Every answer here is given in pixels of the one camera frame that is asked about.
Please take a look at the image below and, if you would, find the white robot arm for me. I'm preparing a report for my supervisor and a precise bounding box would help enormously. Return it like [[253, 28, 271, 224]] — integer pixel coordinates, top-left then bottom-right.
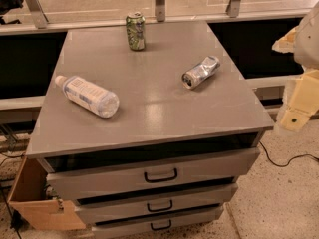
[[272, 2, 319, 132]]

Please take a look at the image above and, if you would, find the blue label plastic bottle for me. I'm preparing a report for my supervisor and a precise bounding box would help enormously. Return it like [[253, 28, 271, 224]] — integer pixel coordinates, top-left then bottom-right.
[[55, 76, 120, 119]]

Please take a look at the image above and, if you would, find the grey drawer cabinet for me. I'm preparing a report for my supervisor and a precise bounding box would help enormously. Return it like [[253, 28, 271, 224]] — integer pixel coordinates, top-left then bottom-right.
[[25, 20, 275, 239]]

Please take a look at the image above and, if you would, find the crushed silver blue can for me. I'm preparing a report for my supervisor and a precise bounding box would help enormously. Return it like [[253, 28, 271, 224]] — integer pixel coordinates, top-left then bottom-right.
[[181, 56, 220, 90]]

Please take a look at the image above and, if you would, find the green soda can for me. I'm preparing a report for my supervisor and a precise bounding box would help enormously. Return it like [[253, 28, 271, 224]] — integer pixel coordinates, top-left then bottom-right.
[[126, 12, 146, 51]]

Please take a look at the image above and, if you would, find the top grey drawer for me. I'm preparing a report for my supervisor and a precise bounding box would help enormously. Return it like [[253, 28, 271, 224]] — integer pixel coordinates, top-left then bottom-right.
[[47, 147, 259, 200]]

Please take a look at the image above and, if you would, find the grey drawer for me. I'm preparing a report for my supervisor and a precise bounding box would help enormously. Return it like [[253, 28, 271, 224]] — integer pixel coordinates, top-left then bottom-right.
[[47, 147, 259, 200], [75, 183, 238, 224], [92, 205, 223, 239]]

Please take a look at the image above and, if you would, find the bottom grey drawer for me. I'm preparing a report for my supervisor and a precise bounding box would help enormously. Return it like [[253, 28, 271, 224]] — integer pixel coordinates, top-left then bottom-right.
[[92, 205, 223, 239]]

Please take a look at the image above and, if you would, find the middle grey drawer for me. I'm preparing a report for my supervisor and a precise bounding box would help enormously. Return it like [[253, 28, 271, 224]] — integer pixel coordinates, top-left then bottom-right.
[[75, 183, 238, 224]]

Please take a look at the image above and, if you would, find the metal window railing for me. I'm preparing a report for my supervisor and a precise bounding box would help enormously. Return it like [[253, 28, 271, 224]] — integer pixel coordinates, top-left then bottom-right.
[[0, 0, 319, 37]]

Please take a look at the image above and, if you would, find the brown wooden box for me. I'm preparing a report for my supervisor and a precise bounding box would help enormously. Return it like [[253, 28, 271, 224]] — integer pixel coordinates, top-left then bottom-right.
[[8, 157, 86, 231]]

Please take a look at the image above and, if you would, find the black top drawer handle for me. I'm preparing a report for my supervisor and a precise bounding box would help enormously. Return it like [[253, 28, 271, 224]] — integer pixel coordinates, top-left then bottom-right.
[[144, 168, 178, 183]]

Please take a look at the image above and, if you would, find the black drawer handle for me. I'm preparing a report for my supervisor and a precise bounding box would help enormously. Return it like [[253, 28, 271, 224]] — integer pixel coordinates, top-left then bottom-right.
[[144, 168, 178, 183], [150, 219, 172, 231], [147, 200, 173, 213]]

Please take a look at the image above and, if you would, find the black middle drawer handle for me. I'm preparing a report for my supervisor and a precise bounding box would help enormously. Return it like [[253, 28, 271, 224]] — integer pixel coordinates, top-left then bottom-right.
[[147, 200, 173, 213]]

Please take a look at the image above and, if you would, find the black bottom drawer handle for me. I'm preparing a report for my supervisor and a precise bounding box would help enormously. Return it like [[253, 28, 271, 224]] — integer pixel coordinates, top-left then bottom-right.
[[150, 219, 172, 231]]

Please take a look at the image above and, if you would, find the black floor cable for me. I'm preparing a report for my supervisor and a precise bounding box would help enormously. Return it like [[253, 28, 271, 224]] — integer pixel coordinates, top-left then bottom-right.
[[258, 140, 319, 168]]

